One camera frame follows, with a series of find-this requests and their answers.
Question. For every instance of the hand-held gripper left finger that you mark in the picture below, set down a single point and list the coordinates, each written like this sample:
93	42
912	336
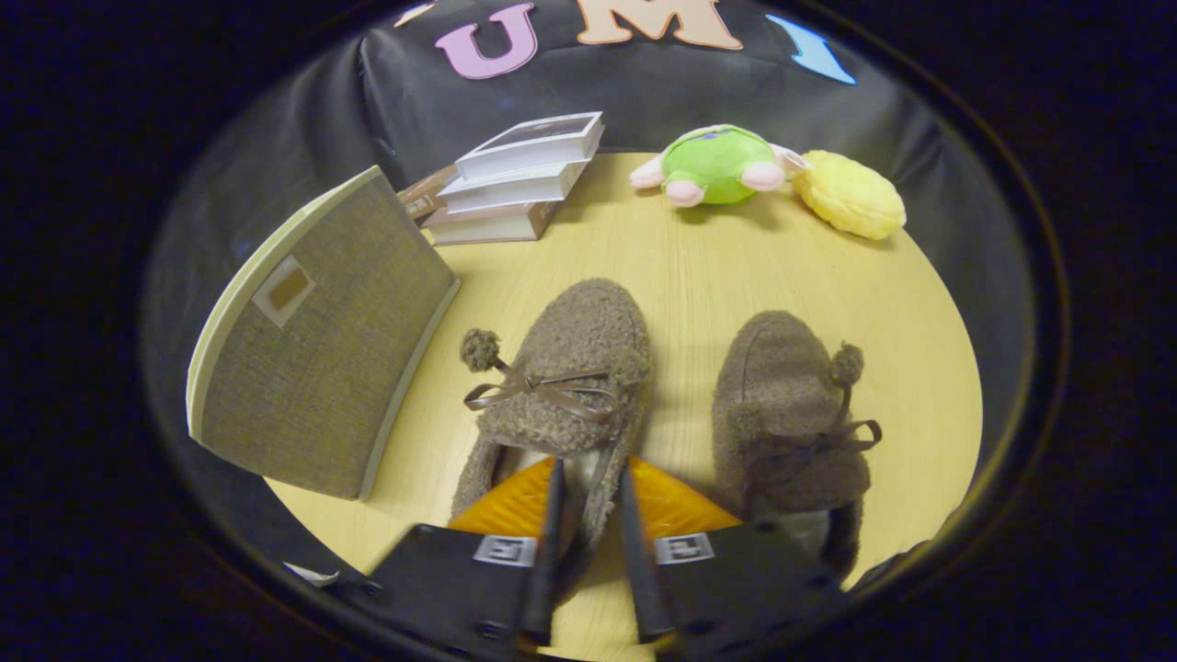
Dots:
542	570

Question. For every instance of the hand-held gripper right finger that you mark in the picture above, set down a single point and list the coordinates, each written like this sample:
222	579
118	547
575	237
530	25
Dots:
644	570

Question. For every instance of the brown fuzzy shoe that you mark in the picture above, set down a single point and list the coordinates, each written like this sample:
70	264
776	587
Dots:
782	377
579	340

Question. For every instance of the grey fabric storage box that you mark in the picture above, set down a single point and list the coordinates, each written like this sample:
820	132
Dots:
322	368

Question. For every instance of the pinkish book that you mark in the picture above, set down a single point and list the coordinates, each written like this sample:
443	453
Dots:
487	225

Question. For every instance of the plain white book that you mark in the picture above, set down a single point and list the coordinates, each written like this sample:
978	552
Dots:
515	188

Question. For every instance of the brown cover book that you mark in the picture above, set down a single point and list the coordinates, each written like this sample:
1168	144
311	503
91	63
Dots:
425	195

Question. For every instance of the green plush toy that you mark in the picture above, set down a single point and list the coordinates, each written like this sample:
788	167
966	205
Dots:
717	165

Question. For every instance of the white portrait cover book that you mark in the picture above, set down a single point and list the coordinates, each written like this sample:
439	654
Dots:
533	147

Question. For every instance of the yellow plush toy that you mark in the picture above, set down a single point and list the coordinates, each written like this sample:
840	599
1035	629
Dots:
851	195

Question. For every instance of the black backdrop cloth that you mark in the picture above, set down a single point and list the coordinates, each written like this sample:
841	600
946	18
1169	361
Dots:
625	101

